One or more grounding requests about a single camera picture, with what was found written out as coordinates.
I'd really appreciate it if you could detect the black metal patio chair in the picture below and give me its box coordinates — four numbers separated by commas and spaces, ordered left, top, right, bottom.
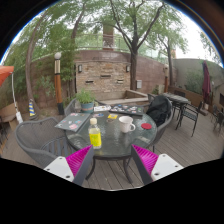
181, 101, 203, 137

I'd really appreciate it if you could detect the closed maroon patio umbrella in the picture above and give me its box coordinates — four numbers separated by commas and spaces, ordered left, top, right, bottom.
201, 59, 212, 104

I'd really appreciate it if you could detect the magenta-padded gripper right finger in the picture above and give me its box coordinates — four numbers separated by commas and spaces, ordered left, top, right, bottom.
130, 143, 185, 186

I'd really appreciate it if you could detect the white sticker sheet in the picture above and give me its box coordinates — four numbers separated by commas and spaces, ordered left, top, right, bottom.
93, 104, 112, 113

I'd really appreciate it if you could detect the blue yellow striped cone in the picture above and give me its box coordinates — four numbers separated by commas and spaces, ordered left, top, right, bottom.
28, 99, 37, 118

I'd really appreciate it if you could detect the black jacket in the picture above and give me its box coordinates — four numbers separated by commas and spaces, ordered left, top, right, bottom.
146, 95, 171, 127

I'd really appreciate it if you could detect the large dark-trunked tree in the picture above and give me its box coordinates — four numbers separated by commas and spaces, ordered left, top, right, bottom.
106, 0, 188, 91

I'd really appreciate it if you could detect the leaning thin-trunked tree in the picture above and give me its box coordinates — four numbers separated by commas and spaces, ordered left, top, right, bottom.
6, 3, 101, 118

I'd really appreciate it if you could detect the green plant in blue pot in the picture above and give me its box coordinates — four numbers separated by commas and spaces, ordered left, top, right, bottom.
74, 89, 96, 114

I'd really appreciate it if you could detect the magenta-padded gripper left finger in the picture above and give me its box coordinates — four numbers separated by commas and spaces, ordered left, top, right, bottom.
43, 144, 96, 186

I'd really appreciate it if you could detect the wooden lamp post, globe light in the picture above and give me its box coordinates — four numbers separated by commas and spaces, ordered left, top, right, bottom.
53, 51, 65, 115
162, 63, 170, 94

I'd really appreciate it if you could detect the clear bottle with yellow label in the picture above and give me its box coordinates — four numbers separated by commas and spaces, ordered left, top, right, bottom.
88, 117, 103, 150

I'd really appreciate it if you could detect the grey wicker chair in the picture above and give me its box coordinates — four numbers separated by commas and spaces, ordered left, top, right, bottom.
14, 116, 76, 169
146, 94, 173, 153
64, 98, 79, 117

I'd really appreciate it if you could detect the orange canopy tent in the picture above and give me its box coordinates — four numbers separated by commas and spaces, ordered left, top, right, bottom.
0, 65, 24, 124

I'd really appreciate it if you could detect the dark round patio table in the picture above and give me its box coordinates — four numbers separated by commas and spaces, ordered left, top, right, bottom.
163, 92, 191, 130

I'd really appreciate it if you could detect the flat round red coaster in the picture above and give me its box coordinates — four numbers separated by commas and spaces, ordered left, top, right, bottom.
140, 122, 153, 131

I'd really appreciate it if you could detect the white ceramic mug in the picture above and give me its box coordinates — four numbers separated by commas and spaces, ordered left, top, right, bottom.
118, 115, 137, 134

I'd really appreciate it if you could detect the black laptop with stickers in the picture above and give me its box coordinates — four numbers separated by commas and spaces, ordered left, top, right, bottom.
109, 104, 145, 117

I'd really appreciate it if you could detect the grey laptop with stickers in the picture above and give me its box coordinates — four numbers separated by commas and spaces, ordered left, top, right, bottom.
54, 112, 92, 133

